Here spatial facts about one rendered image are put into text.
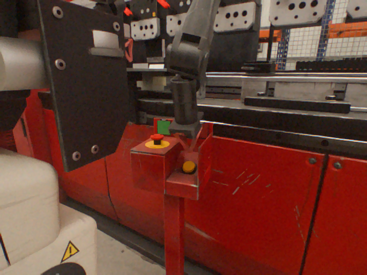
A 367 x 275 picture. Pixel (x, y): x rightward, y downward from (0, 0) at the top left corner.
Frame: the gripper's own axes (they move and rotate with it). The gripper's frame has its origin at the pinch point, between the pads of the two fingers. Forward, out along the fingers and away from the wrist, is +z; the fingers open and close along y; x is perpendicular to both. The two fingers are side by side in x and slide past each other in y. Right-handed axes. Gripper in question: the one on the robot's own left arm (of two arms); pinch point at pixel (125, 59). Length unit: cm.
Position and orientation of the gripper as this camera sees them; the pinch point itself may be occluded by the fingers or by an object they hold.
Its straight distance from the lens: 94.3
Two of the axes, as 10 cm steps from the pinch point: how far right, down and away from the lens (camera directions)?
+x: -4.6, 6.9, -5.5
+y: -8.4, -1.5, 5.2
